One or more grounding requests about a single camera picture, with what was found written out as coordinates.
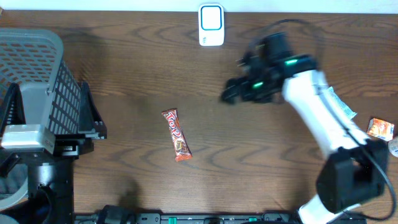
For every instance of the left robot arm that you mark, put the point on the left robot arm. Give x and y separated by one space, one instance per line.
48 205

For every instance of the orange snack packet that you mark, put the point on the orange snack packet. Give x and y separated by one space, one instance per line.
380 129

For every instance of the red Top chocolate bar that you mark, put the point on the red Top chocolate bar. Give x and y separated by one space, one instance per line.
182 151

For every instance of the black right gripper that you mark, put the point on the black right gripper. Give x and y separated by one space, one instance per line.
246 94

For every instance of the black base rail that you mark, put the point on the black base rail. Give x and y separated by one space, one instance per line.
115 214

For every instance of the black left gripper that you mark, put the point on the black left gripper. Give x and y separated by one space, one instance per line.
76 146

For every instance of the white barcode scanner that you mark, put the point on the white barcode scanner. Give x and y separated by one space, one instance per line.
211 25

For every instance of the green lid jar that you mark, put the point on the green lid jar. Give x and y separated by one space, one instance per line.
393 146

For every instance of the mint green wipes pack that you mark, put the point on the mint green wipes pack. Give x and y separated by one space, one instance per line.
346 109

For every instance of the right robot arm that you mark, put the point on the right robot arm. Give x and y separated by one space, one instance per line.
355 170

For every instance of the grey plastic basket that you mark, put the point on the grey plastic basket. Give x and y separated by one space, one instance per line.
33 59

